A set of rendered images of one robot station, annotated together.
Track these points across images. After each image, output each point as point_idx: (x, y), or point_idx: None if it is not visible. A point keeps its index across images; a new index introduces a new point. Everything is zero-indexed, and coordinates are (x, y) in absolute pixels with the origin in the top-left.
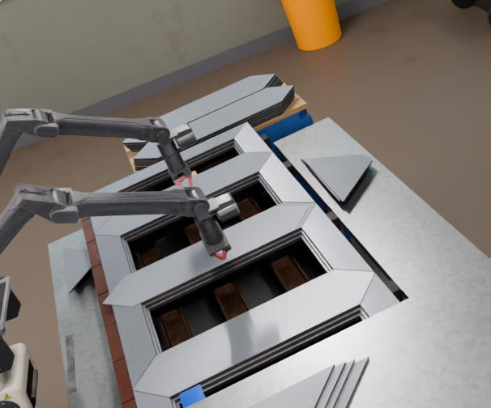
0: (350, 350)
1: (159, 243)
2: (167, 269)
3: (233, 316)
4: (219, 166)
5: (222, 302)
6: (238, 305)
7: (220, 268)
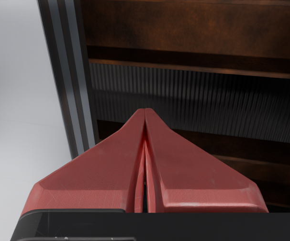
0: None
1: None
2: None
3: (159, 35)
4: None
5: (90, 41)
6: (126, 9)
7: (59, 60)
